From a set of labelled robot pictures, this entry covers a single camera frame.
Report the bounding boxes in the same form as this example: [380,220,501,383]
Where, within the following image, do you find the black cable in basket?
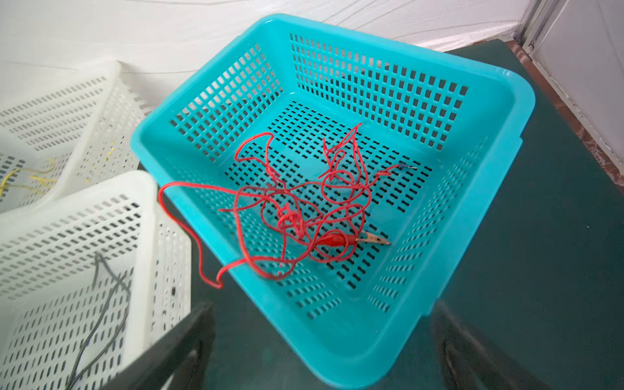
[65,252,133,390]

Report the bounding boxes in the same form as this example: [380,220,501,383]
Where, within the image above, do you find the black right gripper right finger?
[431,301,549,389]

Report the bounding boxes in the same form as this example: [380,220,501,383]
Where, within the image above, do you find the thick red cable blue terminal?
[320,163,418,198]

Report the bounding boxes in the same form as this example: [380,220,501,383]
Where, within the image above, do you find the yellow cable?
[0,140,118,198]

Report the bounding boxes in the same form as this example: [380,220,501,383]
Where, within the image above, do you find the teal plastic basket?
[131,15,536,388]

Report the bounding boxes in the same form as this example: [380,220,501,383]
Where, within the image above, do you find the red cable tangle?
[218,123,391,281]

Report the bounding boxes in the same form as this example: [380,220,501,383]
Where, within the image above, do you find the white plastic basket near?
[1,171,192,389]

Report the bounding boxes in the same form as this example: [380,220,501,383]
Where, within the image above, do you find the red alligator clip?
[310,230,391,247]

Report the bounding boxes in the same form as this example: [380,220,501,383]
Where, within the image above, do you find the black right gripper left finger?
[104,302,215,389]

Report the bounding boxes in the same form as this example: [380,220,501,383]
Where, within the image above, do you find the white plastic basket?
[1,171,192,389]
[1,60,150,212]

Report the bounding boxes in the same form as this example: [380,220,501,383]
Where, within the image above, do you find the white plastic basket far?
[1,60,150,212]

